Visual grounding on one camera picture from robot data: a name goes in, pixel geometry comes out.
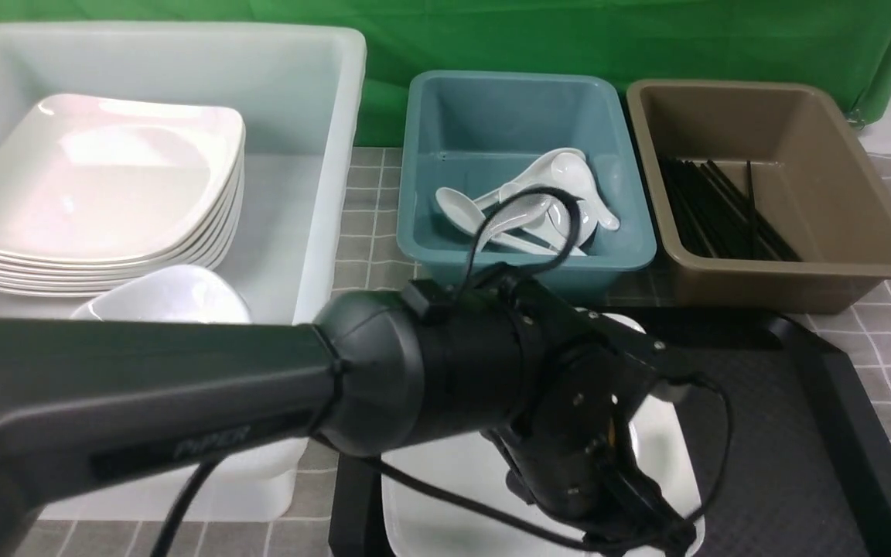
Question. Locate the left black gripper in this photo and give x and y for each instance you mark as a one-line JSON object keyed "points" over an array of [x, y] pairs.
{"points": [[568, 444]]}

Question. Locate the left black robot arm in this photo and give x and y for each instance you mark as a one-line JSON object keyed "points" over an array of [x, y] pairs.
{"points": [[87, 405]]}

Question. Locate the top stacked white square plate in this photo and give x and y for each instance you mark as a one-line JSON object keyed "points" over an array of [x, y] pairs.
{"points": [[90, 180]]}

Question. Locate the white spoon in bin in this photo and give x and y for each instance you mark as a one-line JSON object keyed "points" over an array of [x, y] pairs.
{"points": [[516, 213], [570, 171], [461, 211], [587, 225]]}

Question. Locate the black chopsticks bundle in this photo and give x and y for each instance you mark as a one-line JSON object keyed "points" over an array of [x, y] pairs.
{"points": [[717, 220]]}

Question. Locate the black serving tray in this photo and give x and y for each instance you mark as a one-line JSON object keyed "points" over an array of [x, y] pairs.
{"points": [[810, 467]]}

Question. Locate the teal plastic bin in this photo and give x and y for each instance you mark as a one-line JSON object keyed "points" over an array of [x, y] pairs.
{"points": [[474, 131]]}

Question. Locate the brown plastic bin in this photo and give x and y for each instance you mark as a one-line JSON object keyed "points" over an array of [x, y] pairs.
{"points": [[813, 180]]}

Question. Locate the grey checkered tablecloth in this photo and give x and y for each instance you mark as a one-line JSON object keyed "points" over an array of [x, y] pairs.
{"points": [[368, 257]]}

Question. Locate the top stacked white small bowl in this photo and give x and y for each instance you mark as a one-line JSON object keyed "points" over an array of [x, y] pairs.
{"points": [[183, 293]]}

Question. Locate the large white plastic tub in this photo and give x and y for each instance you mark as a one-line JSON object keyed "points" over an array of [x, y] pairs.
{"points": [[298, 89]]}

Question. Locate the green backdrop cloth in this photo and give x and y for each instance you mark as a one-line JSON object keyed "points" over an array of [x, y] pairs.
{"points": [[840, 47]]}

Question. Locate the stack of white square plates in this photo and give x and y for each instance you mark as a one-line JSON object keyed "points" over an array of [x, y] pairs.
{"points": [[206, 248]]}

